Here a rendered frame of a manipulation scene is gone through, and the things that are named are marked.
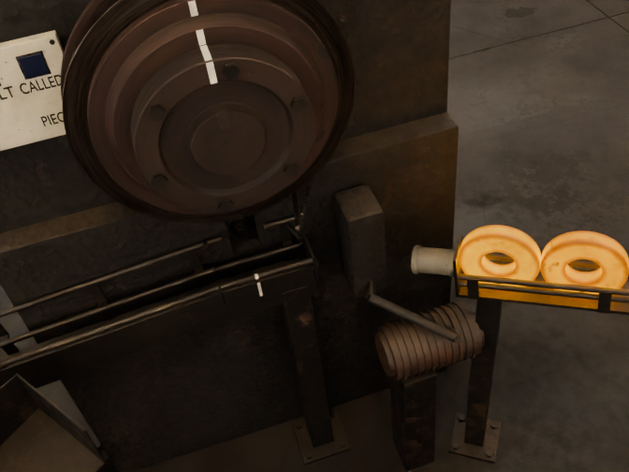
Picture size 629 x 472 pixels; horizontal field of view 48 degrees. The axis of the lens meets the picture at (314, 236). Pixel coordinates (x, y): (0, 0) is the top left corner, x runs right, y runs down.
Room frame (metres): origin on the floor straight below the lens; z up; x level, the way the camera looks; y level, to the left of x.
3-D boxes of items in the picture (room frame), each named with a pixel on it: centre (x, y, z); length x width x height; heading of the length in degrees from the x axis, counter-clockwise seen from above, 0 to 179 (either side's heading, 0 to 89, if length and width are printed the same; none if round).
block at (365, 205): (1.06, -0.10, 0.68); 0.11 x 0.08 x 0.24; 11
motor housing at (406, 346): (0.93, -0.22, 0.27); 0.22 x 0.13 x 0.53; 101
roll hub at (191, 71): (0.90, 0.11, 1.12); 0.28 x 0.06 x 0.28; 101
